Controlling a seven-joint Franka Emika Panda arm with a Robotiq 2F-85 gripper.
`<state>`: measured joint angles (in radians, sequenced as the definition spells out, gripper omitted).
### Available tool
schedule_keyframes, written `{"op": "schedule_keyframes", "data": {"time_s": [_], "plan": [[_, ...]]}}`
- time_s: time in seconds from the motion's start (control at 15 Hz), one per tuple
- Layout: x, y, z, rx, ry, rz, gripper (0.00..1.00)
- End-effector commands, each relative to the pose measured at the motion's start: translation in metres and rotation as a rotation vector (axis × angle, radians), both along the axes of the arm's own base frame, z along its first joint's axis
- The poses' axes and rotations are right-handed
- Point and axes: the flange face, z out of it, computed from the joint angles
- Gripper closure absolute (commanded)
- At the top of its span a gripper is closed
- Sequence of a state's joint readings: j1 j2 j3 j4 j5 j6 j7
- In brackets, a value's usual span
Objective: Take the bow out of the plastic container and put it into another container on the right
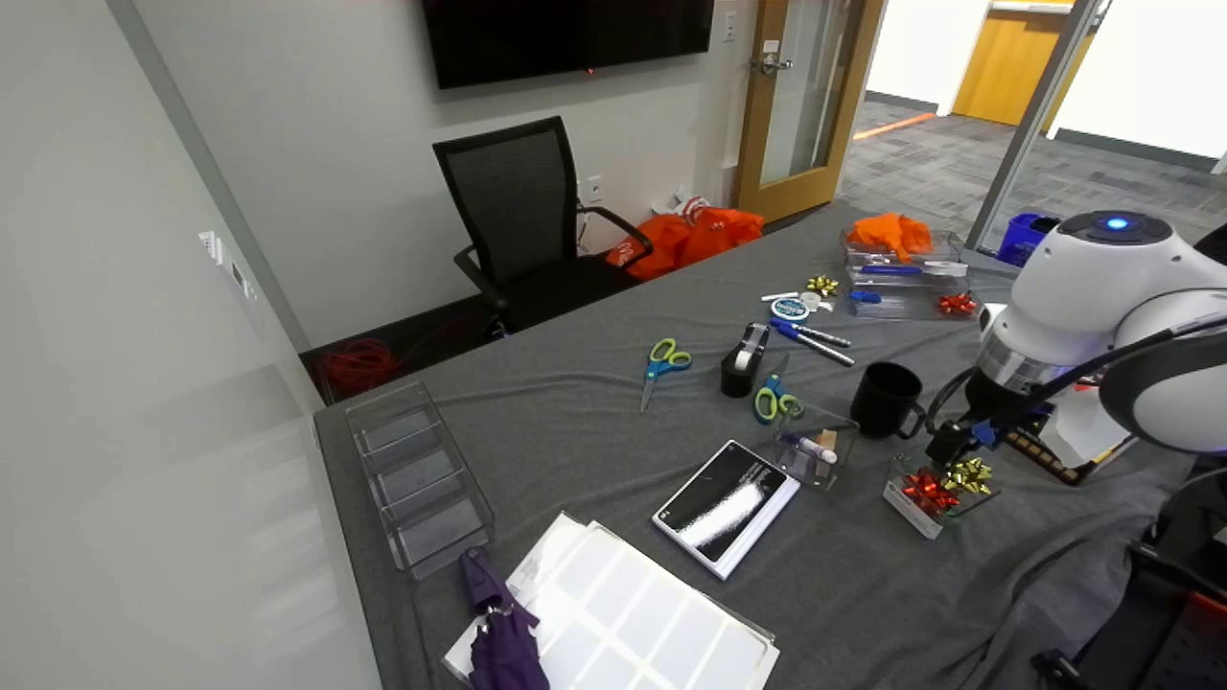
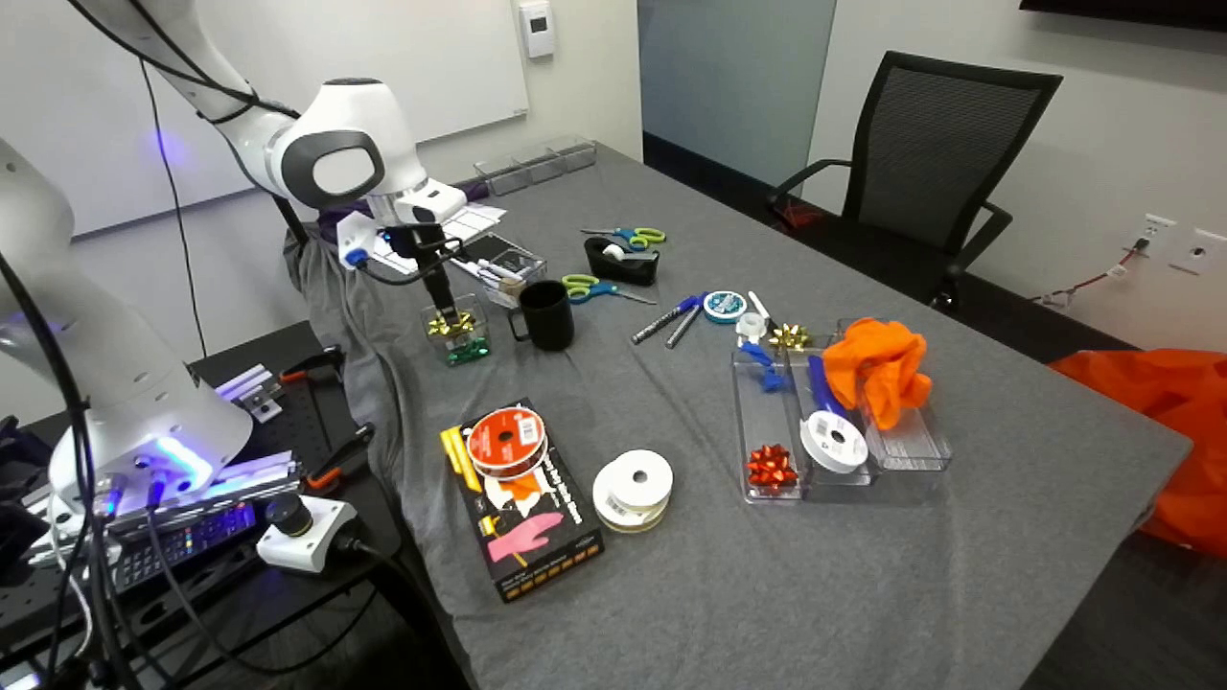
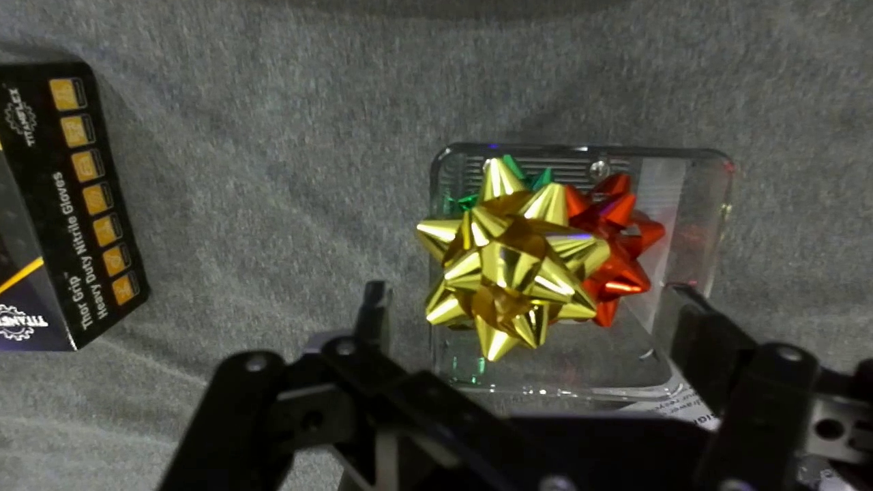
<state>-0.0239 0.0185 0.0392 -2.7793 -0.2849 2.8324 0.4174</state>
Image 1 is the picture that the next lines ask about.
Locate blue handled scissors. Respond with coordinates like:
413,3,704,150
771,315,859,357

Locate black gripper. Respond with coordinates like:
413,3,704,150
923,366,1048,479

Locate clear compartment organizer tray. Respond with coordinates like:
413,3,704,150
838,238,1017,325

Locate small clear supply box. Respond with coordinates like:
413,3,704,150
773,424,846,494

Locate wooden glass door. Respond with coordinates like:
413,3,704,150
734,0,891,228

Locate blue rimmed tape roll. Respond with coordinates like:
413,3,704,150
758,288,835,325

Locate large gold gift bow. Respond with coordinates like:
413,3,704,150
944,453,999,500

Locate green blue scissors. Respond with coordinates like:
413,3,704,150
748,366,808,429
636,334,697,413

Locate blue bin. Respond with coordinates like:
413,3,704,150
994,211,1061,269

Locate purple cloth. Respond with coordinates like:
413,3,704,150
458,544,557,690

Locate grey tablecloth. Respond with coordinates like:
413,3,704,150
309,195,1227,690

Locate orange bag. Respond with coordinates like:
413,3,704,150
602,203,771,288

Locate black mesh office chair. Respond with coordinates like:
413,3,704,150
431,112,654,339

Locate black mug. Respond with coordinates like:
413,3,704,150
846,358,929,445

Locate orange cloth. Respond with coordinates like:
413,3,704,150
842,211,941,269

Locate small clear plastic container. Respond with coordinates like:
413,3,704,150
879,453,1003,544

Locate black wall television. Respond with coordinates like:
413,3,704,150
419,0,716,91

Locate black glove box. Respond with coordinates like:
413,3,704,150
999,389,1143,485

